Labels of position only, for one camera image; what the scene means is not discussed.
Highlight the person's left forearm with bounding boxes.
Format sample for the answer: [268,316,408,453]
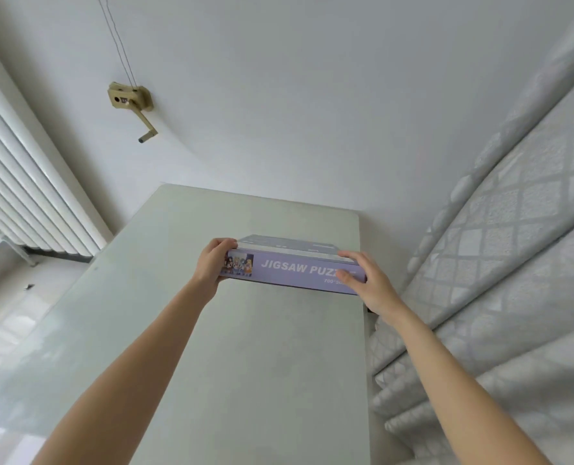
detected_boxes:
[30,278,220,465]

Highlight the grey patterned curtain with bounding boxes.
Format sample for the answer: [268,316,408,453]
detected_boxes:
[366,0,574,465]

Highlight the brass wall fixture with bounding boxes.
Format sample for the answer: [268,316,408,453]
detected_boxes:
[107,81,160,145]

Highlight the thin grey hanging cables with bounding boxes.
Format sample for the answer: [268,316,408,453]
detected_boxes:
[95,0,138,88]

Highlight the white radiator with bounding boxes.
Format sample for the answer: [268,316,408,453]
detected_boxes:
[0,26,115,267]

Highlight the person's right forearm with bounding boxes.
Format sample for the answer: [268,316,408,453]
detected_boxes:
[378,304,554,465]

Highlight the cartoon print puzzle box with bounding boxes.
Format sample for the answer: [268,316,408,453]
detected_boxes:
[218,232,368,297]

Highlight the person's right hand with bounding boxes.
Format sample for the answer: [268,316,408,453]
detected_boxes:
[337,250,406,327]

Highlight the person's left hand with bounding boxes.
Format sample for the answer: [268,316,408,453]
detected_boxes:
[192,238,239,305]

